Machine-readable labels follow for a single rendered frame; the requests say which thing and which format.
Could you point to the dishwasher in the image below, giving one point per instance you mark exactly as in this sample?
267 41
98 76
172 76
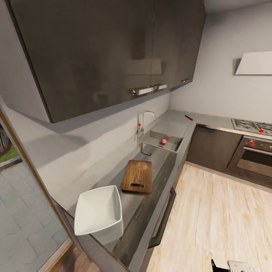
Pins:
159 230

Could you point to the drop in sink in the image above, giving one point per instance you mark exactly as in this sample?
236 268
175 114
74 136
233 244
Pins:
172 131

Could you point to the cabinet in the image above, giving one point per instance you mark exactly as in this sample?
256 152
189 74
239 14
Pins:
60 59
195 16

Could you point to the bowl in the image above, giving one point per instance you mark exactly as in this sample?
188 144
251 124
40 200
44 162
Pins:
97 209

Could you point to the cutting board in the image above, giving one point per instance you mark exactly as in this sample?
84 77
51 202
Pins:
138 173

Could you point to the range hood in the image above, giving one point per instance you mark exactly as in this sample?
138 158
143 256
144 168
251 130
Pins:
256 63

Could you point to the fixed window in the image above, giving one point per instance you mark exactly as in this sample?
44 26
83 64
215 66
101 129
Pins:
32 236

